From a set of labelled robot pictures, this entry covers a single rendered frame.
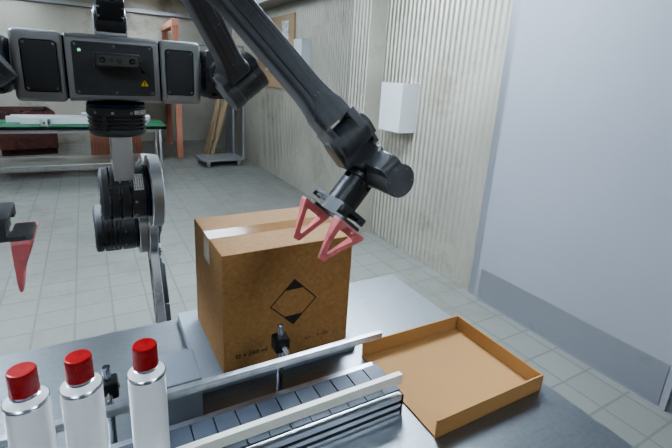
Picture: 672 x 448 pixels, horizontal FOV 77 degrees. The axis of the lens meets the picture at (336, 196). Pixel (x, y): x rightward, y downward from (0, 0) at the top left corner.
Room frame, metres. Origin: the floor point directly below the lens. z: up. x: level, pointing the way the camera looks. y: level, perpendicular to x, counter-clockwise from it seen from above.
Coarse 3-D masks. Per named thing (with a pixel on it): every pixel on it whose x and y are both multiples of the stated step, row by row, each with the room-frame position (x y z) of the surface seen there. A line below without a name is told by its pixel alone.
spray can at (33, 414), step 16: (16, 368) 0.45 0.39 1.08; (32, 368) 0.45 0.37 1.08; (16, 384) 0.44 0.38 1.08; (32, 384) 0.45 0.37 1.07; (16, 400) 0.44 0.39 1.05; (32, 400) 0.44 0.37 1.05; (48, 400) 0.46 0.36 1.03; (16, 416) 0.43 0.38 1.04; (32, 416) 0.44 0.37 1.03; (48, 416) 0.45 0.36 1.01; (16, 432) 0.43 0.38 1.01; (32, 432) 0.43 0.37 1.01; (48, 432) 0.45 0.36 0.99
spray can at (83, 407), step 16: (80, 352) 0.49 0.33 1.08; (64, 368) 0.47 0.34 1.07; (80, 368) 0.47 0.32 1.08; (64, 384) 0.47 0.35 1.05; (80, 384) 0.47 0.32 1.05; (96, 384) 0.48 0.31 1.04; (64, 400) 0.46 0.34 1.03; (80, 400) 0.46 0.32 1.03; (96, 400) 0.47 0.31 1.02; (64, 416) 0.46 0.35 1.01; (80, 416) 0.46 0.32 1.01; (96, 416) 0.47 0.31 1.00; (80, 432) 0.46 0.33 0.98; (96, 432) 0.47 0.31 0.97
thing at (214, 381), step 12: (360, 336) 0.75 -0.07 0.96; (372, 336) 0.76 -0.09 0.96; (312, 348) 0.70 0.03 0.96; (324, 348) 0.70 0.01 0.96; (336, 348) 0.71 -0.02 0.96; (276, 360) 0.66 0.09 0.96; (288, 360) 0.66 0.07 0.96; (300, 360) 0.68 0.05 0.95; (228, 372) 0.62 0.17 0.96; (240, 372) 0.62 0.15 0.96; (252, 372) 0.63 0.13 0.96; (192, 384) 0.59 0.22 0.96; (204, 384) 0.59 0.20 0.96; (216, 384) 0.60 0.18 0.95; (168, 396) 0.56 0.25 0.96; (180, 396) 0.57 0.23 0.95; (108, 408) 0.53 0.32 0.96; (120, 408) 0.53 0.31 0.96; (60, 420) 0.50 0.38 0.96; (0, 444) 0.46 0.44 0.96
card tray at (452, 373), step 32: (448, 320) 0.99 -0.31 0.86; (384, 352) 0.88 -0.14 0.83; (416, 352) 0.89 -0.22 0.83; (448, 352) 0.89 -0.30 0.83; (480, 352) 0.90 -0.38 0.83; (416, 384) 0.78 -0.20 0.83; (448, 384) 0.78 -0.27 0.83; (480, 384) 0.79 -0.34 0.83; (512, 384) 0.79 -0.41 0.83; (416, 416) 0.69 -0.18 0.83; (448, 416) 0.65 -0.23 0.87; (480, 416) 0.69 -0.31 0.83
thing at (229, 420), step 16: (368, 368) 0.76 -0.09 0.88; (320, 384) 0.70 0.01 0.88; (336, 384) 0.71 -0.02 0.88; (352, 384) 0.71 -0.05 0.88; (272, 400) 0.65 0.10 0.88; (288, 400) 0.66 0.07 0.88; (304, 400) 0.66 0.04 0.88; (352, 400) 0.66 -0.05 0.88; (368, 400) 0.67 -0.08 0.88; (224, 416) 0.61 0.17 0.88; (240, 416) 0.61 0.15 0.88; (256, 416) 0.61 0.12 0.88; (320, 416) 0.62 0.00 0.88; (176, 432) 0.57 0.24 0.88; (192, 432) 0.57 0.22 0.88; (208, 432) 0.57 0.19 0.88; (272, 432) 0.58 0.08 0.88
